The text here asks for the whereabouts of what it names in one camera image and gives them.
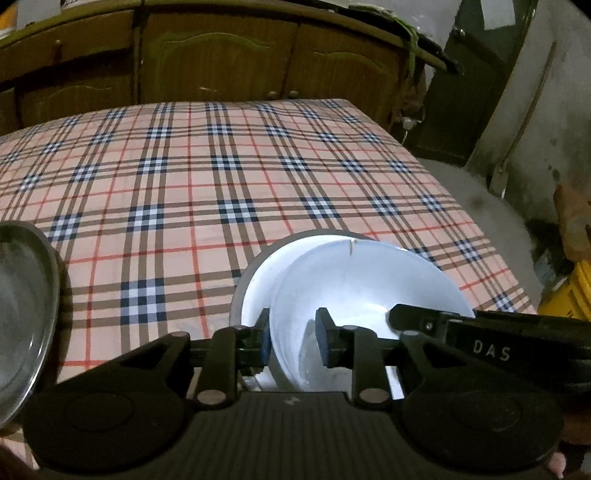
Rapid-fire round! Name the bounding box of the wooden kitchen cabinet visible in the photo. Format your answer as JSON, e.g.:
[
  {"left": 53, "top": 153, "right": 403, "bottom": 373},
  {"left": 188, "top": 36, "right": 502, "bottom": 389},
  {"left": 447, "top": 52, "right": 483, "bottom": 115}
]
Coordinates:
[{"left": 0, "top": 0, "right": 462, "bottom": 134}]

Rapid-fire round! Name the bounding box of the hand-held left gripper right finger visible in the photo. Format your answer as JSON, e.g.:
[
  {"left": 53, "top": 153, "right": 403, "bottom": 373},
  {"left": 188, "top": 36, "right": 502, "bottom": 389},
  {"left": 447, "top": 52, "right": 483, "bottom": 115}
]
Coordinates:
[{"left": 315, "top": 307, "right": 467, "bottom": 409}]

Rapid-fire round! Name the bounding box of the plaid tablecloth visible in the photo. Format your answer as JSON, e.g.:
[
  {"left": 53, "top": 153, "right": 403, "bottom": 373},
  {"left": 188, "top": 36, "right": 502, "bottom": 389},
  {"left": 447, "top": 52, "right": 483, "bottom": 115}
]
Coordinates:
[{"left": 0, "top": 98, "right": 539, "bottom": 462}]

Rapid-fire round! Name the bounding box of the white paper sheet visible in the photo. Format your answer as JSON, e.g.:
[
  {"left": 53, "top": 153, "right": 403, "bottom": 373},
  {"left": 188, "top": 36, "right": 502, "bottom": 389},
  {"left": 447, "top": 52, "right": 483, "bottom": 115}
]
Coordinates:
[{"left": 478, "top": 0, "right": 518, "bottom": 31}]

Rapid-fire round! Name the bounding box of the dark green door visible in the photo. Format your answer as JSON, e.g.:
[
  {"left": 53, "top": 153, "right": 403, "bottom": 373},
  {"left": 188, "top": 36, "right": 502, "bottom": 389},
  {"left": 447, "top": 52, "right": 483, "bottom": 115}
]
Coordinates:
[{"left": 406, "top": 0, "right": 539, "bottom": 167}]

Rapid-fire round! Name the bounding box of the brown wooden log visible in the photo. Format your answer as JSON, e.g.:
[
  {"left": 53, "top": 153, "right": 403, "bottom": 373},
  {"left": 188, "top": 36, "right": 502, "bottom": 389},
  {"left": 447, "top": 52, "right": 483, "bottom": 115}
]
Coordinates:
[{"left": 554, "top": 185, "right": 591, "bottom": 264}]

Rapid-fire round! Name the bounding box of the large steel plate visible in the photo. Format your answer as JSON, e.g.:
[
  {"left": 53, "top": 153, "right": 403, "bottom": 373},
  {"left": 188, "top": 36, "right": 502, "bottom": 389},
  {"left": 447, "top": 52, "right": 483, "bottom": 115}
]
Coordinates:
[{"left": 0, "top": 220, "right": 61, "bottom": 428}]

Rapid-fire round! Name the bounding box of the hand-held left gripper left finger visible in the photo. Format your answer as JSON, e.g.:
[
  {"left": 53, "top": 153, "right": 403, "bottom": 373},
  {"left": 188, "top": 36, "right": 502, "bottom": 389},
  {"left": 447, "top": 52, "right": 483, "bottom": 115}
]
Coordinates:
[{"left": 115, "top": 307, "right": 273, "bottom": 409}]

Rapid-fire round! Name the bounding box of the dark long rod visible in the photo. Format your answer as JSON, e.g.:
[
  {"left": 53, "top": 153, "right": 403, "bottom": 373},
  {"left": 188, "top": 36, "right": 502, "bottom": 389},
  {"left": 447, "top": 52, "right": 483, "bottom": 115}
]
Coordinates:
[{"left": 351, "top": 0, "right": 465, "bottom": 75}]

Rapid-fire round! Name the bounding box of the yellow plastic crate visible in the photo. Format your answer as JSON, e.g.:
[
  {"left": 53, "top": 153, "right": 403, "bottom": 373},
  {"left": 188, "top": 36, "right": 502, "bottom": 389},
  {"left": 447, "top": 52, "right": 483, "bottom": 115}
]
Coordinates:
[{"left": 538, "top": 261, "right": 591, "bottom": 319}]

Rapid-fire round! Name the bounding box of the deep steel bowl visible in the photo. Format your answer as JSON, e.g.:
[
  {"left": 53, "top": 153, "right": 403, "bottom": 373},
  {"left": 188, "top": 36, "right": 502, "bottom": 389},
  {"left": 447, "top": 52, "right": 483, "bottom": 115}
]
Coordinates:
[{"left": 228, "top": 228, "right": 416, "bottom": 393}]

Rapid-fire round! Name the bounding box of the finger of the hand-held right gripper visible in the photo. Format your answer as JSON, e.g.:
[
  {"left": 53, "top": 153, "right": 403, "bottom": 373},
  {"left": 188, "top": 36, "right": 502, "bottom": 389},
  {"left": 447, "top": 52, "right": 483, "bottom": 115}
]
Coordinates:
[{"left": 388, "top": 303, "right": 452, "bottom": 343}]

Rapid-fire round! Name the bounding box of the large pale blue bowl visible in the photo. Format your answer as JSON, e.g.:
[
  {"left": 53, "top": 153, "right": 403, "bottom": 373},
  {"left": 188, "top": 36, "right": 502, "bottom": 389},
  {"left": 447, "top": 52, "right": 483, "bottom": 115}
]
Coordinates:
[{"left": 269, "top": 239, "right": 476, "bottom": 393}]

